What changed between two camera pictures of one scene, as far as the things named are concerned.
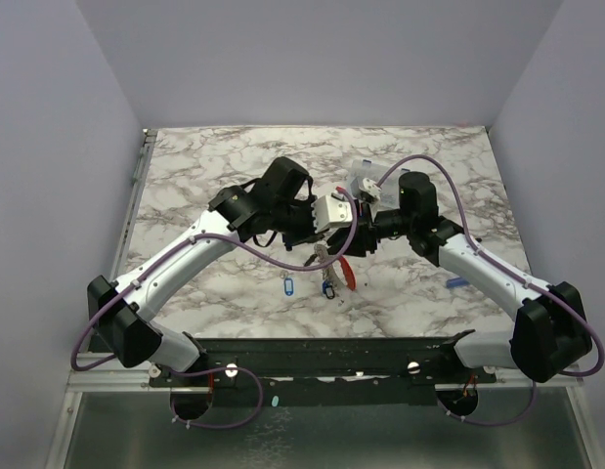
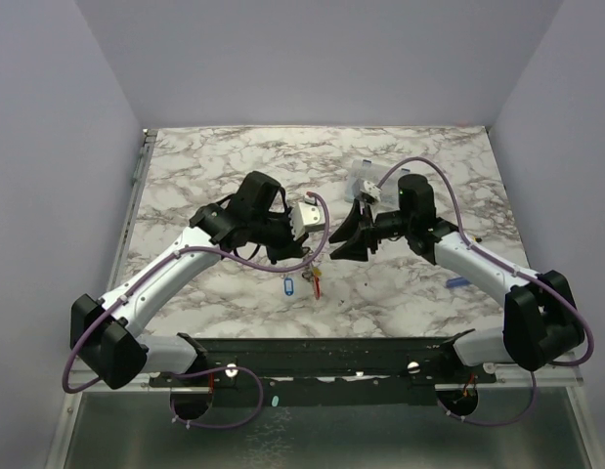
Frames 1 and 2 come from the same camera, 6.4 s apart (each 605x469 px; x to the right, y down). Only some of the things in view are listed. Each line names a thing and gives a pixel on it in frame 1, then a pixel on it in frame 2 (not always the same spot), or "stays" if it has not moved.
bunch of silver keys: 322,256 → 309,268
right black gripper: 370,232 stays
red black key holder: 349,273 → 318,286
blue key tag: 288,286 stays
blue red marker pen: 456,282 stays
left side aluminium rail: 145,153 stays
